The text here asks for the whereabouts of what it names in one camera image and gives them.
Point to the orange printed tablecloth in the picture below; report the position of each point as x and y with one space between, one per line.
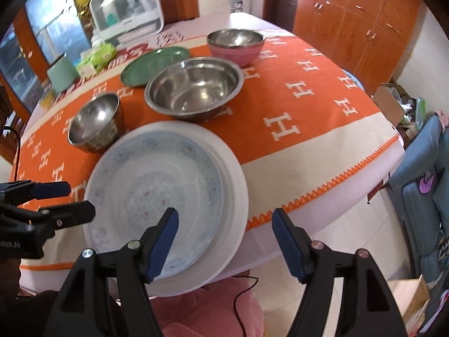
315 112

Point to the white bottle green label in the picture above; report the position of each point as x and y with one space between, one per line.
110 15

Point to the large steel bowl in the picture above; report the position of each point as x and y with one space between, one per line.
194 87

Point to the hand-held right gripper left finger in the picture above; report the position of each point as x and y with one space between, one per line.
163 242

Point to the blue patterned plate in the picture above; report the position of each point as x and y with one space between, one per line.
151 182

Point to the wooden wall cabinets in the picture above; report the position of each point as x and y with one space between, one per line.
350 24

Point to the small steel bowl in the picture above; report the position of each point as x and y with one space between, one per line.
93 123

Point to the glass door cabinet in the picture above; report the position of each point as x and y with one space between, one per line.
38 35

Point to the white storage box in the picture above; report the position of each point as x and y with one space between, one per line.
140 24

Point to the green plate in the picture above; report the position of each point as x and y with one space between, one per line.
154 64

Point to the pink steel bowl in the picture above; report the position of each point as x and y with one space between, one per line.
235 49

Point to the white plate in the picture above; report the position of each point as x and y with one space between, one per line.
231 196

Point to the blue plastic stool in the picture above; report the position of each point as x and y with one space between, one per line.
352 79

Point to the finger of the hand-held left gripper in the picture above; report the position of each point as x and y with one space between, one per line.
52 189
70 210

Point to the black clothing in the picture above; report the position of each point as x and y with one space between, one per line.
35 312

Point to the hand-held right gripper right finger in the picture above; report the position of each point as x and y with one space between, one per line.
289 242

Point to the blue-grey sofa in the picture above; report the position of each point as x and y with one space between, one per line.
421 200

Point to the glass jar yellow contents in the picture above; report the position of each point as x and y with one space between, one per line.
47 100

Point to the green tissue pack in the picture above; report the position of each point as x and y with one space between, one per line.
98 58

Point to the clear bottle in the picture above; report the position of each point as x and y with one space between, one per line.
131 3

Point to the mint green canister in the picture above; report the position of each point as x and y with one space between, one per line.
62 75

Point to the cardboard box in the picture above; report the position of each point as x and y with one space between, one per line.
386 101

